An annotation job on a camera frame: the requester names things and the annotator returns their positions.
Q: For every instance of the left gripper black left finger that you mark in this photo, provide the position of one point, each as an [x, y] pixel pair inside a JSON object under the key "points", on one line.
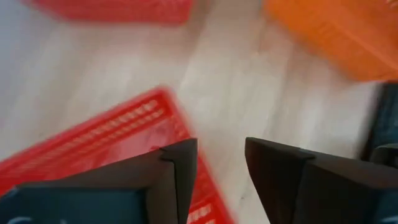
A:
{"points": [[124, 193]]}

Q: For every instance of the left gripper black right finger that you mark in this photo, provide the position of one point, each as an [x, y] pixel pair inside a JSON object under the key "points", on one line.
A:
{"points": [[311, 186]]}

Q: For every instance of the orange plastic slotted basket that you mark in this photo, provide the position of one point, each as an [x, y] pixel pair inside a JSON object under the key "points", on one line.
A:
{"points": [[342, 31]]}

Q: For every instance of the red plastic slotted basket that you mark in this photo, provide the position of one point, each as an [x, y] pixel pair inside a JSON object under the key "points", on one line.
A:
{"points": [[118, 11], [109, 137]]}

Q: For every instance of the black plastic slotted basket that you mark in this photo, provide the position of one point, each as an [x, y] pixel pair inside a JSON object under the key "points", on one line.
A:
{"points": [[385, 118]]}

